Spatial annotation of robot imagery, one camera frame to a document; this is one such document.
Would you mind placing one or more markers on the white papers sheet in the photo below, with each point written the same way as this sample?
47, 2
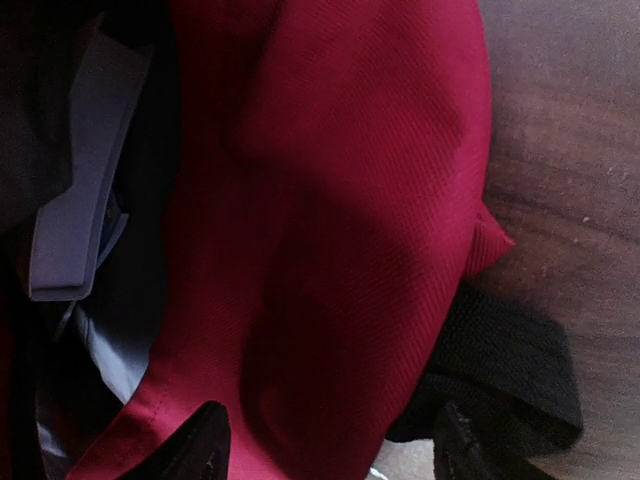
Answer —
67, 231

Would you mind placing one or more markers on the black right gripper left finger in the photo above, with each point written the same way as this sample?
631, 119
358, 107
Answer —
134, 441

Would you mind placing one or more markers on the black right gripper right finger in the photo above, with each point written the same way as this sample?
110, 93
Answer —
460, 455

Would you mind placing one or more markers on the red student backpack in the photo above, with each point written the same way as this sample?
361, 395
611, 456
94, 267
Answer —
304, 184

